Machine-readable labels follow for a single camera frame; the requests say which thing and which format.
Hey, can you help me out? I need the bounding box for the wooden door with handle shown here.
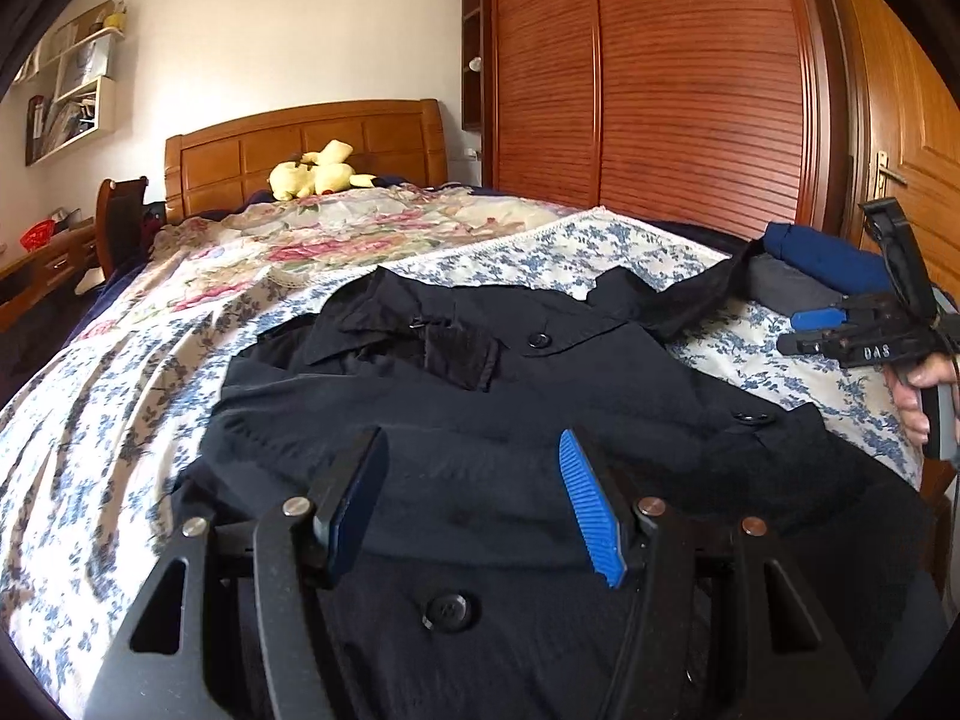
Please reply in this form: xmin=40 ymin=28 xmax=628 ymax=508
xmin=833 ymin=0 xmax=960 ymax=296

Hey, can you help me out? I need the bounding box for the dark wooden chair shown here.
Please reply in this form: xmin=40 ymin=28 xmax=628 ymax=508
xmin=94 ymin=176 xmax=148 ymax=280

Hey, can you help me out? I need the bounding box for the wooden louvered wardrobe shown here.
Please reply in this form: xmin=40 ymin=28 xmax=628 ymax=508
xmin=467 ymin=0 xmax=846 ymax=238

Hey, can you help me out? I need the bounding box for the black double-breasted coat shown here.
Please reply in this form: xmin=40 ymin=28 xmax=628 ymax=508
xmin=176 ymin=244 xmax=952 ymax=718

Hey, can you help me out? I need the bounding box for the wooden headboard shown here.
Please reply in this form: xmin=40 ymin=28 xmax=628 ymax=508
xmin=164 ymin=99 xmax=448 ymax=224

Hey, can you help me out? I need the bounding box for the pink floral quilt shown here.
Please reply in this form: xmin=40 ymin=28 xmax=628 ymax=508
xmin=75 ymin=182 xmax=574 ymax=338

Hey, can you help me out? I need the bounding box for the person's right hand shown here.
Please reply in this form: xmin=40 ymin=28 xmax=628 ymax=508
xmin=884 ymin=355 xmax=958 ymax=447

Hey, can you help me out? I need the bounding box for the blue floral bed sheet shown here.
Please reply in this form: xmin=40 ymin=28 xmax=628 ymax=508
xmin=0 ymin=205 xmax=925 ymax=720

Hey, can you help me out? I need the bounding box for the white wall shelf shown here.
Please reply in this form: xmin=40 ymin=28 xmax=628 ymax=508
xmin=13 ymin=0 xmax=127 ymax=166

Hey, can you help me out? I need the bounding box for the folded blue garment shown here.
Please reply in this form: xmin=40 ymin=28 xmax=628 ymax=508
xmin=763 ymin=223 xmax=892 ymax=294

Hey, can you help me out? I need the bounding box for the wooden desk cabinet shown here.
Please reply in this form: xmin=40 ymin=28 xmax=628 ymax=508
xmin=0 ymin=220 xmax=98 ymax=332

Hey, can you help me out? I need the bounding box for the yellow plush toy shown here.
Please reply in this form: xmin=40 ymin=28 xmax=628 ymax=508
xmin=268 ymin=140 xmax=374 ymax=200

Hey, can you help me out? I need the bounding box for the red bowl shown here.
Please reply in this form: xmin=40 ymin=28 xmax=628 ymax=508
xmin=18 ymin=218 xmax=57 ymax=252

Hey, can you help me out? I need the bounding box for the folded grey garment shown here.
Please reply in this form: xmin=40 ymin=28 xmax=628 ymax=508
xmin=747 ymin=254 xmax=843 ymax=316

